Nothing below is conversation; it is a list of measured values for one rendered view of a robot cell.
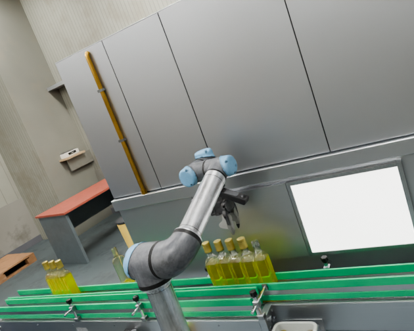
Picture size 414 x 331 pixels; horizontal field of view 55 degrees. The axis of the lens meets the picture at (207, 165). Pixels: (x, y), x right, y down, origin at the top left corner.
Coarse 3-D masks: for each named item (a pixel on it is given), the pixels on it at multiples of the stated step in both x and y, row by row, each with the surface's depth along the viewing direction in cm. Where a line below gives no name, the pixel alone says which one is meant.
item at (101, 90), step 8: (88, 56) 183; (88, 64) 184; (96, 72) 185; (96, 80) 185; (104, 88) 187; (104, 96) 187; (112, 112) 189; (112, 120) 189; (120, 136) 191; (128, 152) 193; (128, 160) 194; (136, 168) 195; (136, 176) 195; (144, 192) 197
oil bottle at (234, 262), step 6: (228, 258) 170; (234, 258) 168; (234, 264) 169; (240, 264) 168; (234, 270) 170; (240, 270) 168; (234, 276) 171; (240, 276) 170; (240, 282) 171; (246, 282) 170
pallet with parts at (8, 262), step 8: (8, 256) 679; (16, 256) 660; (24, 256) 643; (32, 256) 647; (0, 264) 650; (8, 264) 633; (16, 264) 624; (0, 272) 608; (16, 272) 623; (0, 280) 601
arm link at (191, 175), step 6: (192, 162) 154; (198, 162) 148; (186, 168) 148; (192, 168) 148; (198, 168) 146; (180, 174) 149; (186, 174) 147; (192, 174) 146; (198, 174) 146; (180, 180) 150; (186, 180) 148; (192, 180) 146; (198, 180) 148; (186, 186) 149; (192, 186) 148
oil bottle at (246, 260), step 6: (252, 252) 168; (240, 258) 167; (246, 258) 165; (246, 264) 166; (252, 264) 165; (246, 270) 167; (252, 270) 166; (246, 276) 168; (252, 276) 167; (252, 282) 168; (258, 282) 167
